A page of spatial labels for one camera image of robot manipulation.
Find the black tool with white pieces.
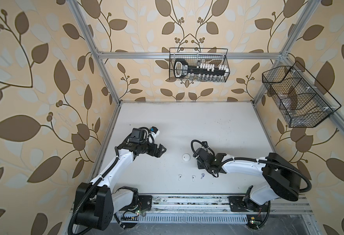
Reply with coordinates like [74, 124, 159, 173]
[172, 59, 230, 78]

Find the white earbud charging case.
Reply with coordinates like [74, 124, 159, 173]
[182, 153, 191, 162]

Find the wire basket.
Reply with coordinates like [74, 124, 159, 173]
[169, 47, 230, 83]
[262, 61, 341, 128]

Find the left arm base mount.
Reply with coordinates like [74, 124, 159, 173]
[121, 195, 152, 212]

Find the back wire basket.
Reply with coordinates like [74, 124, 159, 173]
[169, 47, 230, 83]

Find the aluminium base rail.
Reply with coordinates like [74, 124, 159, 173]
[139, 194, 313, 215]

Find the right side wire basket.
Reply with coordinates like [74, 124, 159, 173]
[262, 61, 341, 128]

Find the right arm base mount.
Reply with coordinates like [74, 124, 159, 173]
[228, 196, 270, 213]

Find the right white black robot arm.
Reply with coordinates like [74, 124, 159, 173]
[191, 140, 312, 211]

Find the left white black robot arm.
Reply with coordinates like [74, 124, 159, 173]
[67, 126, 167, 235]

